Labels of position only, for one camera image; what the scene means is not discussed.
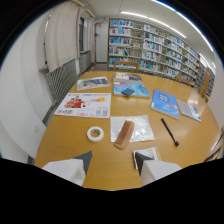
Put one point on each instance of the black toothbrush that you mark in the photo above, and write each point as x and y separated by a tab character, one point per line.
170	132

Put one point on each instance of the colourful printed poster sheet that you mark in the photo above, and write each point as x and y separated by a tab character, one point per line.
84	105

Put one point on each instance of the long library bookshelf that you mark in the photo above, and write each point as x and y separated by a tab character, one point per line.
156	48

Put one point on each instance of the thick blue book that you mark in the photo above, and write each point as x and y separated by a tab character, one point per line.
165	103

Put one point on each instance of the small white printed packet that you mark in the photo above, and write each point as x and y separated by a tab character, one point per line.
148	153

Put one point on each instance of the light blue magazine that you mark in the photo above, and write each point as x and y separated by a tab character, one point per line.
132	90

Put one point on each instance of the white tape roll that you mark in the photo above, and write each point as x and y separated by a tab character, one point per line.
95	134

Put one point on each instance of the wooden comb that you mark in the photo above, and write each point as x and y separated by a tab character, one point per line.
124	134

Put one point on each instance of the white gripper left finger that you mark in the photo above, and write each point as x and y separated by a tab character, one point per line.
68	168

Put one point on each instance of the grey-covered magazine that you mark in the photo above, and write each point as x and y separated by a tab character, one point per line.
92	83

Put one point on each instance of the clear plastic bag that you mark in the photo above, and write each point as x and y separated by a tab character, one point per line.
143	128

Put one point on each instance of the grey wall radiator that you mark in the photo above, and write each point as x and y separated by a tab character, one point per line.
61	80

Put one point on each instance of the dark green book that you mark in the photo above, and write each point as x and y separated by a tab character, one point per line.
127	77

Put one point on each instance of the round wooden table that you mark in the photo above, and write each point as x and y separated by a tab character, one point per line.
130	133

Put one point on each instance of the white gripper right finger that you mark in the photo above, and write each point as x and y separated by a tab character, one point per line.
152	169

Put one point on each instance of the small dark blue pouch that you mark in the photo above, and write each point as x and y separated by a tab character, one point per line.
127	91

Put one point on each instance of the thin grey-blue booklet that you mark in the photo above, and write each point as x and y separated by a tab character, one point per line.
189	110

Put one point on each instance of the wooden chair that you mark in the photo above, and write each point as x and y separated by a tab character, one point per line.
182	80
126	66
205	85

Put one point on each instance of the white curtain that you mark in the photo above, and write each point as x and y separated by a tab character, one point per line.
62	35

